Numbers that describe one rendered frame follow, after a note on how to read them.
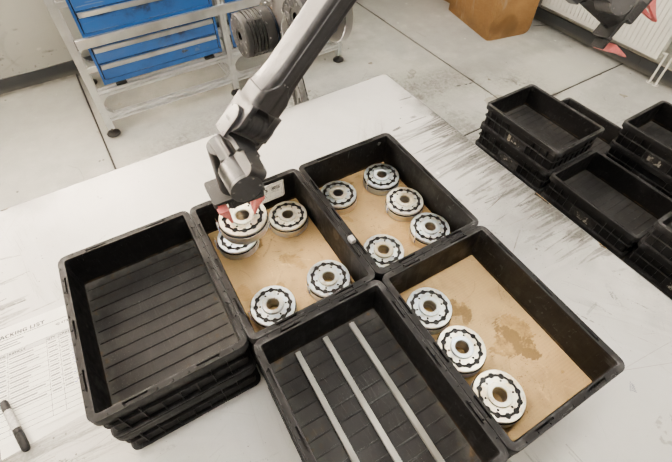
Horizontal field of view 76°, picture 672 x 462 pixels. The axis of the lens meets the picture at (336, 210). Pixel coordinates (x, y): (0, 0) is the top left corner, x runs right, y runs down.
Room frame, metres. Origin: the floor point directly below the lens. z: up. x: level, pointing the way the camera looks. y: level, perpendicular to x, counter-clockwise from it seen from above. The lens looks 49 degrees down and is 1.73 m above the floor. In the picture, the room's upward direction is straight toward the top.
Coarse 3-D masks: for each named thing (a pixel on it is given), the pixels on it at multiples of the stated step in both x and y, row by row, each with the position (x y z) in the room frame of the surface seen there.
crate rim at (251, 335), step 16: (272, 176) 0.81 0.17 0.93; (192, 208) 0.69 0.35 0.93; (320, 208) 0.70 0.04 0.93; (336, 224) 0.64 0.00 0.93; (208, 240) 0.60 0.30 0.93; (224, 272) 0.51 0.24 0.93; (368, 272) 0.51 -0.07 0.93; (352, 288) 0.47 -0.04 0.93; (240, 304) 0.43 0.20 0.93; (320, 304) 0.43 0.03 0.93; (240, 320) 0.40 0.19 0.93; (288, 320) 0.40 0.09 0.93; (256, 336) 0.36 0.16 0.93
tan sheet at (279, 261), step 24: (216, 240) 0.67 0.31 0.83; (264, 240) 0.67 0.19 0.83; (288, 240) 0.67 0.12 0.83; (312, 240) 0.67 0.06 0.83; (240, 264) 0.60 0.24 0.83; (264, 264) 0.60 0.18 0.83; (288, 264) 0.60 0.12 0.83; (312, 264) 0.60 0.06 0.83; (240, 288) 0.53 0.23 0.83; (288, 288) 0.53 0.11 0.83
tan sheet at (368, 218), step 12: (348, 180) 0.89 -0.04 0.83; (360, 180) 0.89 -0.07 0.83; (360, 192) 0.84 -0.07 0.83; (360, 204) 0.80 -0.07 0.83; (372, 204) 0.80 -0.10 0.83; (384, 204) 0.80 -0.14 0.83; (348, 216) 0.75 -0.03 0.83; (360, 216) 0.75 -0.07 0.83; (372, 216) 0.75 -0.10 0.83; (384, 216) 0.75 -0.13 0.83; (360, 228) 0.71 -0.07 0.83; (372, 228) 0.71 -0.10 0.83; (384, 228) 0.71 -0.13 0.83; (396, 228) 0.71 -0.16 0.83; (408, 228) 0.71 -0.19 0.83; (360, 240) 0.67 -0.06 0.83; (408, 240) 0.67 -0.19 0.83; (408, 252) 0.63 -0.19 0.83
